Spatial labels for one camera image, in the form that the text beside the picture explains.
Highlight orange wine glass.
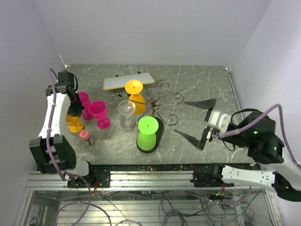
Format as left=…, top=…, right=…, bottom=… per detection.
left=66, top=115, right=84, bottom=133
left=125, top=80, right=146, bottom=114

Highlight pink wine glass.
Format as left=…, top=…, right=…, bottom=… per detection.
left=89, top=100, right=111, bottom=129
left=78, top=92, right=94, bottom=121

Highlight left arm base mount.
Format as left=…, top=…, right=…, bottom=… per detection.
left=67, top=165, right=111, bottom=188

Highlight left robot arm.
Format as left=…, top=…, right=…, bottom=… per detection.
left=29, top=69, right=96, bottom=187

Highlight pink capped small bottle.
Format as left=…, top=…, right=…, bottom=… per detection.
left=79, top=129, right=95, bottom=146

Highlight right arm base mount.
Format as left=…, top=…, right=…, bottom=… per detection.
left=190, top=164, right=234, bottom=188

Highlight green wine glass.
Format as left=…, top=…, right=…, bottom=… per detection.
left=137, top=116, right=159, bottom=152

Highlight clear wine glass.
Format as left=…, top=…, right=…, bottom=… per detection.
left=118, top=100, right=136, bottom=132

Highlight yellow framed mirror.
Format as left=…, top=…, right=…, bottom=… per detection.
left=103, top=73, right=155, bottom=90

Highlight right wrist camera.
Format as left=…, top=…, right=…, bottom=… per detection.
left=207, top=110, right=231, bottom=137

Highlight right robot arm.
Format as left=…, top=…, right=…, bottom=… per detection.
left=178, top=99, right=301, bottom=202

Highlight wire wine glass rack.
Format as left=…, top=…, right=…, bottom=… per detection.
left=136, top=80, right=184, bottom=153

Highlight pink wine glass front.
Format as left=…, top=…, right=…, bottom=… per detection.
left=78, top=92, right=94, bottom=121

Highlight loose cables under table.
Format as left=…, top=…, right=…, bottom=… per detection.
left=56, top=188, right=259, bottom=226

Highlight aluminium rail frame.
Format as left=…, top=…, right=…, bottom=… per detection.
left=24, top=167, right=278, bottom=226

